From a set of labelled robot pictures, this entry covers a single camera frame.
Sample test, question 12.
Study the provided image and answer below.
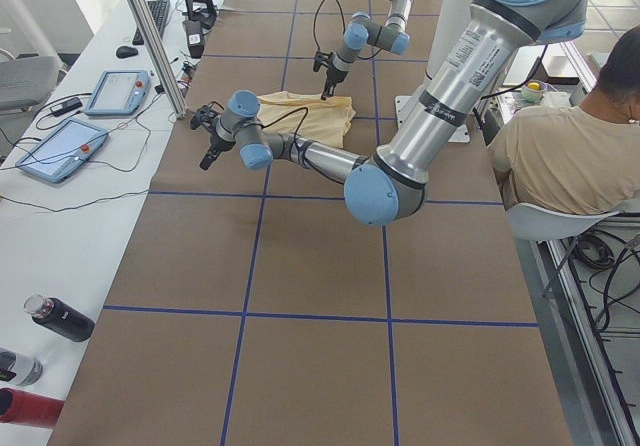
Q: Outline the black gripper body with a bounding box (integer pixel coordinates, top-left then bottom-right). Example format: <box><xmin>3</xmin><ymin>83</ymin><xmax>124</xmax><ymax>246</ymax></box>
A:
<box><xmin>313</xmin><ymin>51</ymin><xmax>350</xmax><ymax>89</ymax></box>
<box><xmin>192</xmin><ymin>103</ymin><xmax>235</xmax><ymax>156</ymax></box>

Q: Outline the cream long-sleeve graphic shirt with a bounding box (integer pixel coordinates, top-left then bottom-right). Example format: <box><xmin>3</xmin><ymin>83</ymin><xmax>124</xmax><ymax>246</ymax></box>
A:
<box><xmin>258</xmin><ymin>91</ymin><xmax>355</xmax><ymax>148</ymax></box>

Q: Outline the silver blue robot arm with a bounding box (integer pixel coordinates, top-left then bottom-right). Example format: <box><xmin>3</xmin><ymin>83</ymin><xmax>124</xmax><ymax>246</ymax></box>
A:
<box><xmin>191</xmin><ymin>0</ymin><xmax>587</xmax><ymax>226</ymax></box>
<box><xmin>313</xmin><ymin>0</ymin><xmax>415</xmax><ymax>100</ymax></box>

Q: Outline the far blue teach pendant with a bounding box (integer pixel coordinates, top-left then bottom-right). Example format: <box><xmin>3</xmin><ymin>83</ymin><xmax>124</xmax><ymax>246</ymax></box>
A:
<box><xmin>84</xmin><ymin>70</ymin><xmax>150</xmax><ymax>117</ymax></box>

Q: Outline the blue teach pendant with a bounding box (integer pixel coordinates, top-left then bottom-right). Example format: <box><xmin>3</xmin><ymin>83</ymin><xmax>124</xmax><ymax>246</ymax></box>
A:
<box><xmin>15</xmin><ymin>118</ymin><xmax>109</xmax><ymax>184</ymax></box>
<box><xmin>84</xmin><ymin>70</ymin><xmax>150</xmax><ymax>117</ymax></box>

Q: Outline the black computer mouse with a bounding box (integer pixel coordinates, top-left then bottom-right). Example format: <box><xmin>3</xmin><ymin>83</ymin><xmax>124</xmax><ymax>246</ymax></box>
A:
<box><xmin>115</xmin><ymin>45</ymin><xmax>138</xmax><ymax>59</ymax></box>

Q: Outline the black keyboard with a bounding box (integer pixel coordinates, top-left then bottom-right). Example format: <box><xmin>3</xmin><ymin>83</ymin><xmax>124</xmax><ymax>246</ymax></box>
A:
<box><xmin>132</xmin><ymin>0</ymin><xmax>172</xmax><ymax>46</ymax></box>

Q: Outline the near blue teach pendant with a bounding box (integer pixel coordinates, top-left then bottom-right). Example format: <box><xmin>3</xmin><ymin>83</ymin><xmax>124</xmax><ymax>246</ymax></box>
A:
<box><xmin>15</xmin><ymin>118</ymin><xmax>109</xmax><ymax>184</ymax></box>

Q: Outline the black water bottle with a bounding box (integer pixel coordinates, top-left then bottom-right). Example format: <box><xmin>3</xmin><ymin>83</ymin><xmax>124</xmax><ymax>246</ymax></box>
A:
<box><xmin>23</xmin><ymin>294</ymin><xmax>95</xmax><ymax>342</ymax></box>

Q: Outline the white plastic chair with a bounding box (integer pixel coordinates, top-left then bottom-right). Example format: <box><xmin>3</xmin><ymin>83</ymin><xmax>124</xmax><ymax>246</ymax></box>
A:
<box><xmin>506</xmin><ymin>202</ymin><xmax>639</xmax><ymax>297</ymax></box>

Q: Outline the person in beige shirt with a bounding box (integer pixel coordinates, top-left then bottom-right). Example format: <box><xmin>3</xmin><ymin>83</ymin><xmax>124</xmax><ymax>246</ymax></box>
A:
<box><xmin>488</xmin><ymin>27</ymin><xmax>639</xmax><ymax>215</ymax></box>

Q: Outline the clear water bottle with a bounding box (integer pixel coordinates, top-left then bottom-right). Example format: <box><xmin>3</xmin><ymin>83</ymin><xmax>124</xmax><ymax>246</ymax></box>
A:
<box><xmin>1</xmin><ymin>348</ymin><xmax>43</xmax><ymax>387</ymax></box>

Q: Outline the red bottle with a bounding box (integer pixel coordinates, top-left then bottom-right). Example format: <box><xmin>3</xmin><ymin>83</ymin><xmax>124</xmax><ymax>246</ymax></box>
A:
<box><xmin>1</xmin><ymin>388</ymin><xmax>65</xmax><ymax>429</ymax></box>

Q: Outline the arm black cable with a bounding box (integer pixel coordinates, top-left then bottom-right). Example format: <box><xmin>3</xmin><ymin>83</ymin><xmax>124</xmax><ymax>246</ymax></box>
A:
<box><xmin>249</xmin><ymin>105</ymin><xmax>311</xmax><ymax>140</ymax></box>

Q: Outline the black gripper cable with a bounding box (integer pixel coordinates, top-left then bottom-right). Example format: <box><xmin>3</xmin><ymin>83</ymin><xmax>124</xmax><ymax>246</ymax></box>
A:
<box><xmin>312</xmin><ymin>0</ymin><xmax>349</xmax><ymax>57</ymax></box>

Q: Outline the aluminium frame post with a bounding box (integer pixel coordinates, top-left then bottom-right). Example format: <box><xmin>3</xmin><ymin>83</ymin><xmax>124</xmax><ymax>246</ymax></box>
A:
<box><xmin>127</xmin><ymin>0</ymin><xmax>186</xmax><ymax>119</ymax></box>

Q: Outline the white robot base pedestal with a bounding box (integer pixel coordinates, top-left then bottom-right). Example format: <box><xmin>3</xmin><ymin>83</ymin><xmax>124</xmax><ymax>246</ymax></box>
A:
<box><xmin>394</xmin><ymin>0</ymin><xmax>501</xmax><ymax>144</ymax></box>

